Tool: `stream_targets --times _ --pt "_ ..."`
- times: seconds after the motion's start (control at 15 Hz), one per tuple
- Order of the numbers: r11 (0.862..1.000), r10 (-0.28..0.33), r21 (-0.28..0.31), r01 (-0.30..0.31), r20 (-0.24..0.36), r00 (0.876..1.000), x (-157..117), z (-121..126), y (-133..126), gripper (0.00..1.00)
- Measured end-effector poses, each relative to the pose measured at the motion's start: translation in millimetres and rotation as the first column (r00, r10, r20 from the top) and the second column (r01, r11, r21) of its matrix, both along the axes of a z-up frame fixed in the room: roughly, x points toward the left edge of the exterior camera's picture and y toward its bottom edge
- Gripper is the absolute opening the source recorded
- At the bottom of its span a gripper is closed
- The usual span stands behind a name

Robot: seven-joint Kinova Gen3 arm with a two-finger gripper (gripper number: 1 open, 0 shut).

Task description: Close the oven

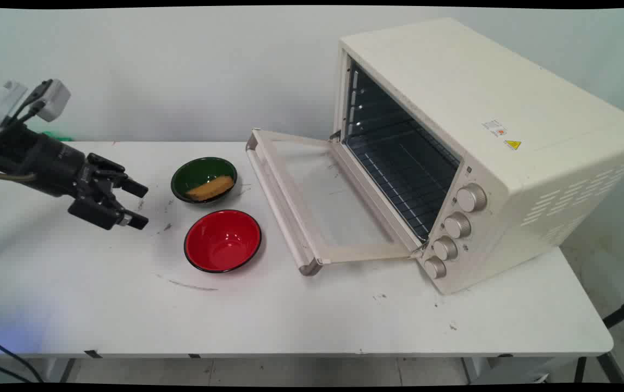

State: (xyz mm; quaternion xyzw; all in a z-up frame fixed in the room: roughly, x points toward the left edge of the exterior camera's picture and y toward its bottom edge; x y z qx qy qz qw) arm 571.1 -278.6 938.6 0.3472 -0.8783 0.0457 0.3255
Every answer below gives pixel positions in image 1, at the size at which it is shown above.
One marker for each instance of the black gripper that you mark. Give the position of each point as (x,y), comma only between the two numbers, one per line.
(53,163)

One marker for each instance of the green object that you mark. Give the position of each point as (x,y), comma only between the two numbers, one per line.
(60,136)

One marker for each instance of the green bowl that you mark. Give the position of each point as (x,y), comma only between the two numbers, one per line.
(195,174)

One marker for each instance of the toasted bread piece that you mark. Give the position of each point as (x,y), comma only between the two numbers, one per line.
(211,188)

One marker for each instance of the red bowl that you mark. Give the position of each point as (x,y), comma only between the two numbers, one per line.
(222,241)

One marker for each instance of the black table leg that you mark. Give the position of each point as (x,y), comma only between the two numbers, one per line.
(612,369)
(67,370)
(580,370)

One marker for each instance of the cream glass oven door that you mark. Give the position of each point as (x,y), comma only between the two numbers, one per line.
(290,190)

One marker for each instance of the silver oven knob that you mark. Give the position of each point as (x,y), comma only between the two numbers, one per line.
(445,248)
(434,268)
(457,225)
(471,197)

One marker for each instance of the cream toaster oven body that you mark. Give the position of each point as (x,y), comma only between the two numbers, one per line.
(480,87)

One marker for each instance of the white label sticker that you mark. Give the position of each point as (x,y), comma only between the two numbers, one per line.
(494,128)

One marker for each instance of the yellow warning sticker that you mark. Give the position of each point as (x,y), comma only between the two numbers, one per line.
(513,145)

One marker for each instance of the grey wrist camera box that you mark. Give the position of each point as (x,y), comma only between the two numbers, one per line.
(53,100)

